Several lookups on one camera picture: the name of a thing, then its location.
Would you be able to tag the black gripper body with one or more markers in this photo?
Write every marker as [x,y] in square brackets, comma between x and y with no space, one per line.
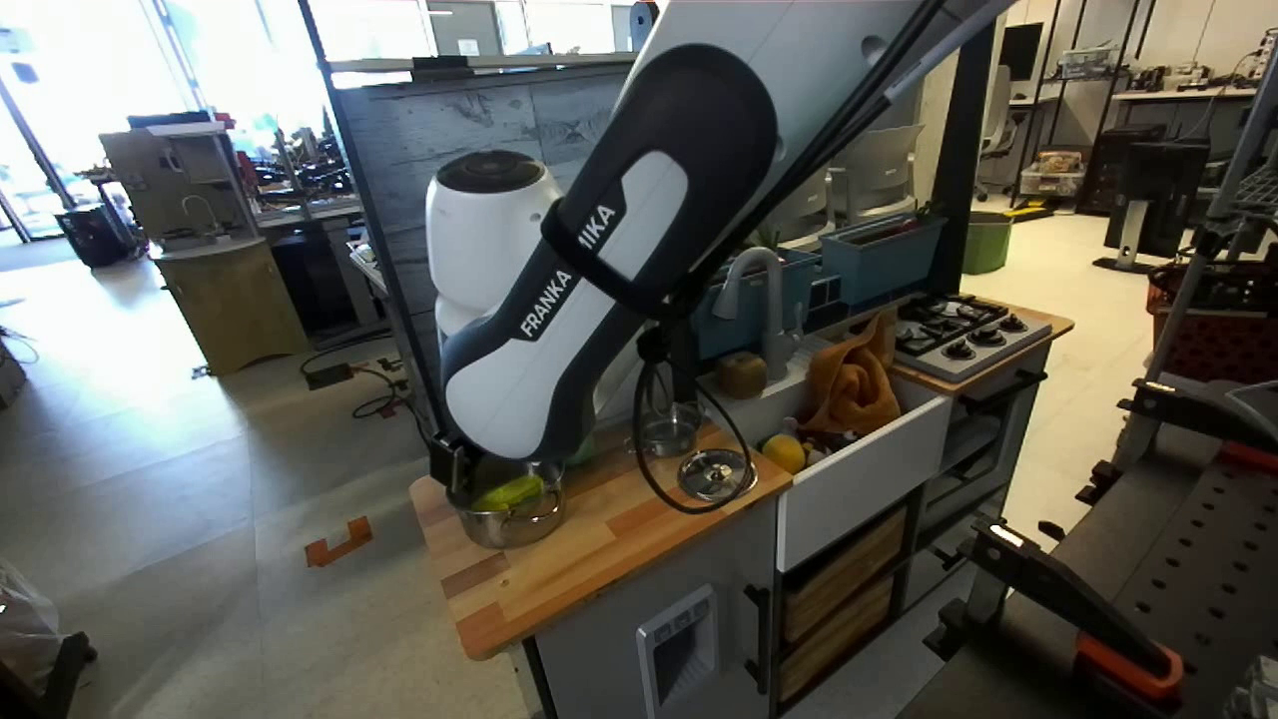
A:
[457,468]

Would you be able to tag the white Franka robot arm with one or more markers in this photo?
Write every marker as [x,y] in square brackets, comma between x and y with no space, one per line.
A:
[599,263]

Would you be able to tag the large silver pot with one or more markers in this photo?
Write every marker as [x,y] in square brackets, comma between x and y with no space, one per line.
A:
[526,522]

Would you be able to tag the small silver pot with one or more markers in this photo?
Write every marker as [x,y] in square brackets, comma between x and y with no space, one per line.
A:
[671,434]

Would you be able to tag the wooden toy kitchen unit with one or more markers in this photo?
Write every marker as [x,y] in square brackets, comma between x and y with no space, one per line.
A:
[624,526]

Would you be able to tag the brown round toy fruit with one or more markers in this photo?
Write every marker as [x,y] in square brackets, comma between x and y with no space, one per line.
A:
[741,371]

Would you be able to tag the grey wood-print back panel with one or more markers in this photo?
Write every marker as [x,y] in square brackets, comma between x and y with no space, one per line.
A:
[402,172]

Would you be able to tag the short blue planter box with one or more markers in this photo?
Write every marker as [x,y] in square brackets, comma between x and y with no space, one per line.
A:
[731,342]

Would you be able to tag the yellow toy lemon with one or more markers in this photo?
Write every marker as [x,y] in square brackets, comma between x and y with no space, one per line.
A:
[784,452]

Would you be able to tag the grey toy faucet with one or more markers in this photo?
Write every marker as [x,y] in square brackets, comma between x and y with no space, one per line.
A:
[775,311]

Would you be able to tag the grey metal cabinet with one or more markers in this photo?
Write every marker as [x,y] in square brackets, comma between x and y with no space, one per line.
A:
[181,185]

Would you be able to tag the white toy sink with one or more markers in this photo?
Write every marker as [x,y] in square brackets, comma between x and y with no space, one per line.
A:
[853,486]

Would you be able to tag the orange cloth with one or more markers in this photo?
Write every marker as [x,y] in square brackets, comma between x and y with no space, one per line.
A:
[853,386]

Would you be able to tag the black waste bin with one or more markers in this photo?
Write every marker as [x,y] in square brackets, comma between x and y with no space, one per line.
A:
[94,237]

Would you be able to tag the long blue planter box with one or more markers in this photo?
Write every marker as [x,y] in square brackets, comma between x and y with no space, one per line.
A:
[883,273]

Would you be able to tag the grey toy stove top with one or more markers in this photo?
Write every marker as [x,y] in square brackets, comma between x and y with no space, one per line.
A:
[970,342]

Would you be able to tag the green bin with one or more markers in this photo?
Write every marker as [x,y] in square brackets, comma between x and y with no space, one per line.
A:
[988,243]

